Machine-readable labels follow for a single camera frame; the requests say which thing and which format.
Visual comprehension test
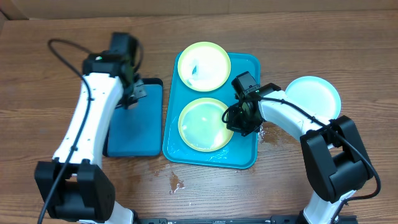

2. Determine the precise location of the yellow plate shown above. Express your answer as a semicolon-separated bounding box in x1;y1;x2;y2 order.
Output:
177;42;231;92
178;98;233;152

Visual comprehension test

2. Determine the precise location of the white plate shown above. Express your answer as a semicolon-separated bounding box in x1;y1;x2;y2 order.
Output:
285;76;341;119

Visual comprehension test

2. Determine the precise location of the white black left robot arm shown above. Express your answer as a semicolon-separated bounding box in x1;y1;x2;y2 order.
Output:
34;50;142;223

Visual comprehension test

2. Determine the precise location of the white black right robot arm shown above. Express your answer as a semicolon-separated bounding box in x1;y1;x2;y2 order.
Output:
222;81;378;223

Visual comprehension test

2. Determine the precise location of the teal serving tray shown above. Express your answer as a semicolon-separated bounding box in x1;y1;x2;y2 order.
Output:
162;53;261;169

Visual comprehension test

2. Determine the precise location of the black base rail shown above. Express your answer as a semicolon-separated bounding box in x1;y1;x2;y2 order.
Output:
133;214;358;224

